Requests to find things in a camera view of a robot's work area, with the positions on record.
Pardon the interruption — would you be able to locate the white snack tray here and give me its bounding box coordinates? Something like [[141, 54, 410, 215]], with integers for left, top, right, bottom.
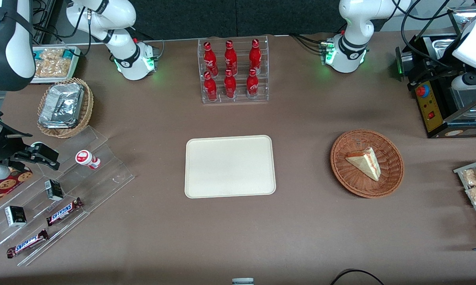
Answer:
[[31, 45, 81, 84]]

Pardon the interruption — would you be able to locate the clear acrylic step display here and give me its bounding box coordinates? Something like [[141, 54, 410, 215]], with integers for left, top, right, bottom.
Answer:
[[0, 125, 135, 267]]

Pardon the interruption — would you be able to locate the red white yogurt bottle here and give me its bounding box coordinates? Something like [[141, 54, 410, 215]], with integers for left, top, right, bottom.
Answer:
[[75, 150, 101, 170]]

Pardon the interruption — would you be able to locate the brown round wicker basket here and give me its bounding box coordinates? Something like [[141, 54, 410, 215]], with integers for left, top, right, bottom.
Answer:
[[330, 129, 405, 199]]

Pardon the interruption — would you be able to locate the black base cable bundle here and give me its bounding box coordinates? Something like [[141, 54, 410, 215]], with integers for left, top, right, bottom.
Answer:
[[289, 33, 326, 53]]

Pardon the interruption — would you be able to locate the black machine with yellow panel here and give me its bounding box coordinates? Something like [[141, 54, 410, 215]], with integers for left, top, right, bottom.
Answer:
[[395, 33, 476, 139]]

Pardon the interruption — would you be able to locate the Snickers chocolate bar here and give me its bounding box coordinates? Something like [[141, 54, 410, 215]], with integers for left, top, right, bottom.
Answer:
[[6, 229, 49, 259], [46, 197, 84, 227]]

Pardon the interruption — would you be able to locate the red cookie box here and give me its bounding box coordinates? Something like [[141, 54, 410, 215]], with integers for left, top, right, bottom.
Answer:
[[0, 166, 34, 211]]

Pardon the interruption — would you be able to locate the clear acrylic bottle rack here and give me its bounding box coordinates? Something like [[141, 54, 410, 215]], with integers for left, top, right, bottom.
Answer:
[[198, 35, 270, 105]]

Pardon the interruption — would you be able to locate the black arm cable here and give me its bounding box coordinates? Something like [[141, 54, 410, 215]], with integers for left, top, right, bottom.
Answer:
[[392, 0, 455, 68], [32, 0, 93, 57]]

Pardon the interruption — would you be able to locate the small black white carton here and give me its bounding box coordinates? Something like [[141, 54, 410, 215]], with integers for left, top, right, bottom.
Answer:
[[4, 205, 27, 228]]

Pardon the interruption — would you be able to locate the light wicker basket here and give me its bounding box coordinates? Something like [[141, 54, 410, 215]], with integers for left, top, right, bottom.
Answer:
[[37, 77, 94, 139]]

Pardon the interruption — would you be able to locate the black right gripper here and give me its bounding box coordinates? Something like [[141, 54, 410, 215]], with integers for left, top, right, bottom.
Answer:
[[0, 110, 60, 171]]

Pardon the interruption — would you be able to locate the stack of foil trays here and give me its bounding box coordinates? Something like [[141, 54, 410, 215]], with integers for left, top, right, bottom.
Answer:
[[38, 82, 84, 129]]

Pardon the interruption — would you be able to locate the red cola bottle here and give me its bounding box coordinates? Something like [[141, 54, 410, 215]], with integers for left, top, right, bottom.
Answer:
[[224, 40, 238, 76], [249, 38, 262, 75], [204, 71, 218, 102], [203, 42, 219, 77], [224, 69, 237, 99], [246, 68, 259, 99]]

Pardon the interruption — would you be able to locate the grey wire snack tray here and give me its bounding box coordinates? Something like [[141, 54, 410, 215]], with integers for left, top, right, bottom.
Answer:
[[453, 157, 476, 243]]

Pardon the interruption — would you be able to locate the triangle sandwich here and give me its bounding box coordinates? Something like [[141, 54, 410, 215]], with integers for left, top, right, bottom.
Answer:
[[345, 146, 381, 182]]

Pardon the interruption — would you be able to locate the cream plastic tray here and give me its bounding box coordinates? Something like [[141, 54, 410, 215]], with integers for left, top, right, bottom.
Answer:
[[185, 135, 277, 199]]

